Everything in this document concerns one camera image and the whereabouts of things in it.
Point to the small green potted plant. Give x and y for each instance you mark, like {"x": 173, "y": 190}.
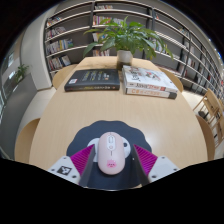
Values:
{"x": 21, "y": 71}

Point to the grey bookshelf unit with books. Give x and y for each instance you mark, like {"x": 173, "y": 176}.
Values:
{"x": 63, "y": 43}

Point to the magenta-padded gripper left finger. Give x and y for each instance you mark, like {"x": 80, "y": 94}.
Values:
{"x": 61, "y": 170}

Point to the grey low counter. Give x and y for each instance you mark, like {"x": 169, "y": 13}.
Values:
{"x": 15, "y": 113}

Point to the dark mouse pad with eyes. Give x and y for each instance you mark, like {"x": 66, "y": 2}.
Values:
{"x": 110, "y": 126}

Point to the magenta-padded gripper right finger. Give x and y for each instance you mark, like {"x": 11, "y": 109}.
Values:
{"x": 163, "y": 166}

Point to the white book with red lettering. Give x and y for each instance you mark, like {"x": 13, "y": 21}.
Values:
{"x": 150, "y": 93}

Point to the white illustrated book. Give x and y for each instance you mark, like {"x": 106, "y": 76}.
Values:
{"x": 146, "y": 76}

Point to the green potted plant, white pot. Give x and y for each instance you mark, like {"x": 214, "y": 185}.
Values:
{"x": 128, "y": 38}

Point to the wooden round-back chair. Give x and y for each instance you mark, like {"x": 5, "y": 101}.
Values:
{"x": 175, "y": 80}
{"x": 207, "y": 136}
{"x": 25, "y": 140}
{"x": 61, "y": 75}

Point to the pale pink computer mouse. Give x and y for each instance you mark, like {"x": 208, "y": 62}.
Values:
{"x": 111, "y": 153}

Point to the black hardcover book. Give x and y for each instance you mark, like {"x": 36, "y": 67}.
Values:
{"x": 93, "y": 79}

